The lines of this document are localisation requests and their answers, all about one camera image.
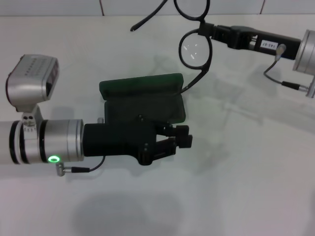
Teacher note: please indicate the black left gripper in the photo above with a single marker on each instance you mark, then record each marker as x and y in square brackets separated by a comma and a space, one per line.
[115, 140]

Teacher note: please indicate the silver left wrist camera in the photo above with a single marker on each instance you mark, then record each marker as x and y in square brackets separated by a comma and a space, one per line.
[27, 81]

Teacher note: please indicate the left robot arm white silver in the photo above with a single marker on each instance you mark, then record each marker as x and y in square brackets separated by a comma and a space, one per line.
[61, 140]

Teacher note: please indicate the black round-lens glasses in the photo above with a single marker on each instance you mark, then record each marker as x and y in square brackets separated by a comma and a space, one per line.
[204, 70]

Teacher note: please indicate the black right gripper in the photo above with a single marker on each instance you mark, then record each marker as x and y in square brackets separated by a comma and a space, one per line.
[246, 39]

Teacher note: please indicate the green glasses case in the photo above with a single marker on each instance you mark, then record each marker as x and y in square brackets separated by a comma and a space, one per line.
[142, 83]

